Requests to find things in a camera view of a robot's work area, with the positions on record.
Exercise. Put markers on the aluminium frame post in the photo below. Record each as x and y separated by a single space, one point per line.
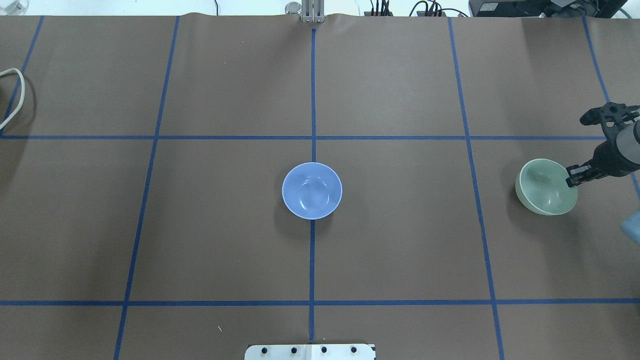
312 11

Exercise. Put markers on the black laptop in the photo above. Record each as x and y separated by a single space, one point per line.
604 9

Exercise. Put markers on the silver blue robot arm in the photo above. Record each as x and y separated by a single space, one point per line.
618 156

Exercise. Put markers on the green bowl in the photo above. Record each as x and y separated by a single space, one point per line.
541 187

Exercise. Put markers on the blue bowl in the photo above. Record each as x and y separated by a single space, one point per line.
312 190

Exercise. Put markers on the white camera stand post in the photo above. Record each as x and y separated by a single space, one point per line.
336 351

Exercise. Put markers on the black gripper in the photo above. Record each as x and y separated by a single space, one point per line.
608 159

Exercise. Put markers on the orange black usb hub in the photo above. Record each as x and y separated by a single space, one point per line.
379 8

